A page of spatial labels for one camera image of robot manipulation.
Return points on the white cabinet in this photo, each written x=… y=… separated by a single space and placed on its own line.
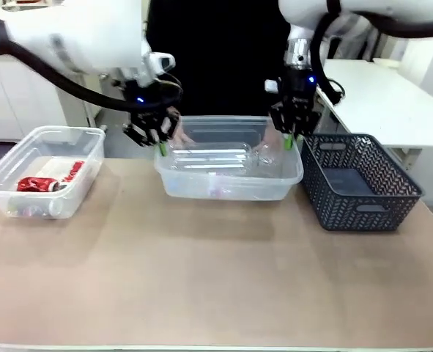
x=18 y=99

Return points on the person's left hand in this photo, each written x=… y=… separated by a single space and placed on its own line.
x=273 y=138

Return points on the red and white wrapper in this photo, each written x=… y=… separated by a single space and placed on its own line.
x=73 y=171

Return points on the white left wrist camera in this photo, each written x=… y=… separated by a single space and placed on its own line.
x=159 y=65

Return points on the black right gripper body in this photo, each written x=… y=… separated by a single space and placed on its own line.
x=298 y=86

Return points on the dark woven plastic basket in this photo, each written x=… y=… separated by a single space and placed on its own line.
x=359 y=183

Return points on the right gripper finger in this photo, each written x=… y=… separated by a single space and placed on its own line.
x=280 y=119
x=307 y=119

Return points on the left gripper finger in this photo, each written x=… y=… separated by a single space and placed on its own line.
x=139 y=130
x=166 y=126

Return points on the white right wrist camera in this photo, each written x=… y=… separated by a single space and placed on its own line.
x=271 y=86

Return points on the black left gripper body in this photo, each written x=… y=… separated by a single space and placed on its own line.
x=146 y=97

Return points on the long white table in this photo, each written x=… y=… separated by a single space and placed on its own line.
x=384 y=102

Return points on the clear plastic bottle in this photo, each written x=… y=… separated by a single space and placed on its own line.
x=216 y=157

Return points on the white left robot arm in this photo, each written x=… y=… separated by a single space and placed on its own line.
x=73 y=33

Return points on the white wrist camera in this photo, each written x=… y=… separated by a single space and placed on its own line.
x=271 y=86
x=159 y=65

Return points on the person's right hand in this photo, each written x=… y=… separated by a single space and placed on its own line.
x=183 y=137

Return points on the crushed red can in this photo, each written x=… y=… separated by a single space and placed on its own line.
x=36 y=184

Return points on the clear plastic bin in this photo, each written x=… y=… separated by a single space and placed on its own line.
x=44 y=172
x=227 y=176

